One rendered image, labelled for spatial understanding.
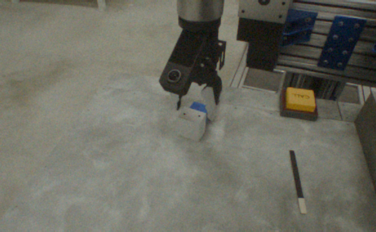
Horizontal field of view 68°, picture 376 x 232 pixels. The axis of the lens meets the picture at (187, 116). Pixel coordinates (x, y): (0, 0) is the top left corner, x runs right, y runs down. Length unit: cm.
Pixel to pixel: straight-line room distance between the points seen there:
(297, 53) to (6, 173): 155
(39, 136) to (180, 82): 156
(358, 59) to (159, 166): 75
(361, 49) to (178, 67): 72
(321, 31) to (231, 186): 63
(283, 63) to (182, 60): 65
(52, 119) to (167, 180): 154
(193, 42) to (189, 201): 27
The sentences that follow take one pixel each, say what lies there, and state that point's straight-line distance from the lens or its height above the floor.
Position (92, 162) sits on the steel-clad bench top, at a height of 80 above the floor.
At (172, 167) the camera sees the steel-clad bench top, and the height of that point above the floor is 80.
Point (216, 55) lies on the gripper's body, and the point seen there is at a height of 99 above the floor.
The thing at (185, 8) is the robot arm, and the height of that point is 108.
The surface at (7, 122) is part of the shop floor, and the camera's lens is 212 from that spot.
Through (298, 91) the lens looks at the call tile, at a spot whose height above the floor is 84.
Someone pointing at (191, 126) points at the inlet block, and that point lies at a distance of 57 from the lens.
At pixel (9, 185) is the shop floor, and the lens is 175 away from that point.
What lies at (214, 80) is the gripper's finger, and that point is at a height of 95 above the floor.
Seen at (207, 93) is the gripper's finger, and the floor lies 92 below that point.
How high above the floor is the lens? 124
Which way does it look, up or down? 43 degrees down
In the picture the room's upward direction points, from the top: straight up
